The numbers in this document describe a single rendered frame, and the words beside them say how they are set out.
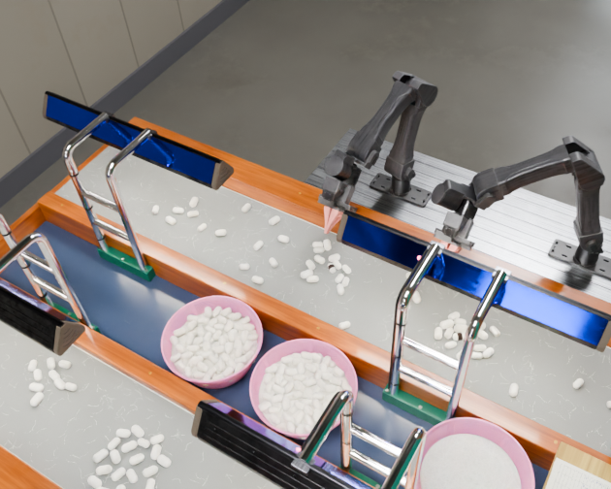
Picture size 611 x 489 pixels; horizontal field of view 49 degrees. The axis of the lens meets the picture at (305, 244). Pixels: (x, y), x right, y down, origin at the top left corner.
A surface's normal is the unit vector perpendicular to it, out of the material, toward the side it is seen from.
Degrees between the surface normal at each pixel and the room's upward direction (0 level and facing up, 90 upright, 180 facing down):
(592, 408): 0
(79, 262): 0
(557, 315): 58
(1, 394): 0
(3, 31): 90
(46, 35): 90
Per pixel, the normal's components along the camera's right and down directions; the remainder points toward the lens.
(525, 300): -0.47, 0.22
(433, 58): -0.05, -0.65
